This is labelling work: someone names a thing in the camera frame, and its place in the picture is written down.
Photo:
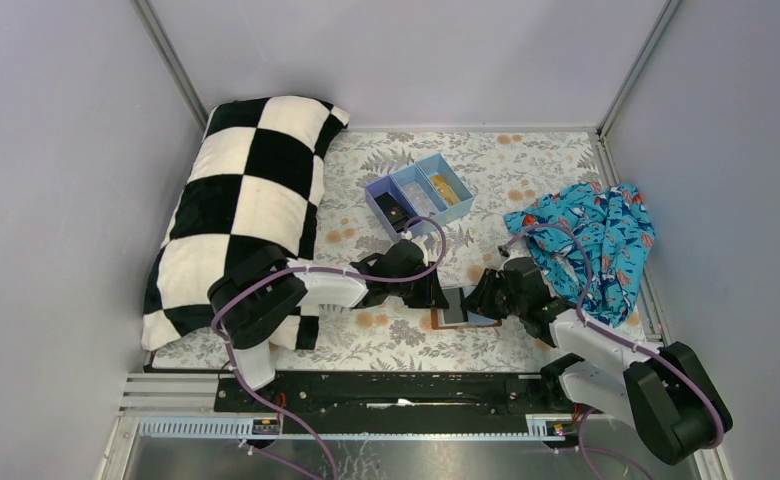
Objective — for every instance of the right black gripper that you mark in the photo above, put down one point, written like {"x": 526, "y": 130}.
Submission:
{"x": 486, "y": 295}

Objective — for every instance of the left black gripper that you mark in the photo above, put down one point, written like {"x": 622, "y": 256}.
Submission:
{"x": 423, "y": 291}

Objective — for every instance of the dark grey credit card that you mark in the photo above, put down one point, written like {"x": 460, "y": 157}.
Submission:
{"x": 456, "y": 316}

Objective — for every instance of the brown leather card holder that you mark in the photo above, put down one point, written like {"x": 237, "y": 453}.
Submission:
{"x": 475, "y": 320}

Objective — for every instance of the silver grey credit card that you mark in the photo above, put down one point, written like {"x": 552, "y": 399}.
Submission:
{"x": 419, "y": 198}

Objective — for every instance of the blue compartment organizer box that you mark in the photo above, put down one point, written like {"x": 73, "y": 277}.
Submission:
{"x": 452, "y": 195}

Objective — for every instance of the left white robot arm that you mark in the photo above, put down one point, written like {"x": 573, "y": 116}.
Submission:
{"x": 252, "y": 300}

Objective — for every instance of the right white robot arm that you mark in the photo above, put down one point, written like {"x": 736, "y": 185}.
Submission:
{"x": 663, "y": 392}

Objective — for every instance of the black item in box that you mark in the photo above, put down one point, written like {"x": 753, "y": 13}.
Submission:
{"x": 394, "y": 212}

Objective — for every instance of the floral table mat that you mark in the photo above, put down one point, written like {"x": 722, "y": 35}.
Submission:
{"x": 505, "y": 172}

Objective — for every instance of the blue patterned cloth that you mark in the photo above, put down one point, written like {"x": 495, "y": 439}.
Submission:
{"x": 594, "y": 237}

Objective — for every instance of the black white checkered pillow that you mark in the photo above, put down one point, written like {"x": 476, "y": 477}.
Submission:
{"x": 257, "y": 181}

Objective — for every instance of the white slotted cable duct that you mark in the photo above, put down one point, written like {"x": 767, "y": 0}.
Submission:
{"x": 249, "y": 429}

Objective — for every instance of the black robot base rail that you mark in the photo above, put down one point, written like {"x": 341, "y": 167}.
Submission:
{"x": 395, "y": 403}

